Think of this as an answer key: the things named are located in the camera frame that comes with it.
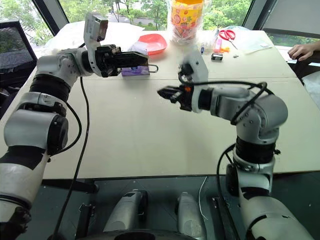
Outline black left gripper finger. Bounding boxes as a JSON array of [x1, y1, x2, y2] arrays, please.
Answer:
[[118, 50, 150, 62], [118, 60, 149, 69]]

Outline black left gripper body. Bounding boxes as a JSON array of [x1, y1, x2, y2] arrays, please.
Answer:
[[95, 44, 124, 78]]

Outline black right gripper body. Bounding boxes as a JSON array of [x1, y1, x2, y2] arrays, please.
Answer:
[[174, 84, 195, 112]]

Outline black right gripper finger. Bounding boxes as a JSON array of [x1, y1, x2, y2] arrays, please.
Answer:
[[156, 89, 183, 104], [161, 85, 185, 94]]

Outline bystander bare hand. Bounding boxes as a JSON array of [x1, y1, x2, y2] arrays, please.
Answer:
[[287, 43, 315, 62]]

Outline red plastic plate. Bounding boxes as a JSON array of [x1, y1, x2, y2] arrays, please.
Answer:
[[138, 33, 168, 56]]

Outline white crumpled plastic bag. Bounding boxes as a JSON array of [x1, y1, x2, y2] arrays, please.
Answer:
[[44, 20, 146, 55]]

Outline clear jar with yellow label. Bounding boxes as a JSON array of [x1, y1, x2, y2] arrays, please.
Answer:
[[169, 0, 206, 46]]

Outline clear plastic bag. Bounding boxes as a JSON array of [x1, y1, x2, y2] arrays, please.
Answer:
[[226, 25, 274, 55]]

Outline black mesh chair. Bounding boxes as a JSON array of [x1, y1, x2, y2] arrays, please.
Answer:
[[0, 20, 38, 76]]

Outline silver robot leg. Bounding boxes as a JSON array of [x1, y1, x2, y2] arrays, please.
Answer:
[[103, 188, 149, 234], [176, 191, 208, 240]]

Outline white paper sheet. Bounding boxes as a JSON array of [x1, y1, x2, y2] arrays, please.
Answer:
[[300, 70, 320, 111]]

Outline dark rounded robot torso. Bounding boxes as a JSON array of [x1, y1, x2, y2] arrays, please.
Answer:
[[84, 228, 199, 240]]

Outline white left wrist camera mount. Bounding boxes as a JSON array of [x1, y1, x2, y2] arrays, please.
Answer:
[[83, 13, 110, 78]]

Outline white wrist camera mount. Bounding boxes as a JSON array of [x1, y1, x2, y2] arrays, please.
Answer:
[[83, 13, 110, 78], [177, 46, 210, 114]]

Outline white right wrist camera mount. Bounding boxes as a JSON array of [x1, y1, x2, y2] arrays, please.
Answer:
[[177, 46, 210, 114]]

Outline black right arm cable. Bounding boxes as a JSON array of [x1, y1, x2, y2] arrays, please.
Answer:
[[177, 71, 269, 126]]

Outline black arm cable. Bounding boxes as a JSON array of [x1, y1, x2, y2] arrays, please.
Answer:
[[177, 71, 269, 126], [49, 42, 91, 240]]

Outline red handled scissors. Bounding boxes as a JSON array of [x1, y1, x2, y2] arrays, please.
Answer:
[[218, 29, 239, 50]]

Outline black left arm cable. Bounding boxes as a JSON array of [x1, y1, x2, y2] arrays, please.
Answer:
[[49, 42, 91, 240]]

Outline thin white cord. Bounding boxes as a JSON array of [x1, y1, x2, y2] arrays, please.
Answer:
[[198, 176, 209, 221]]

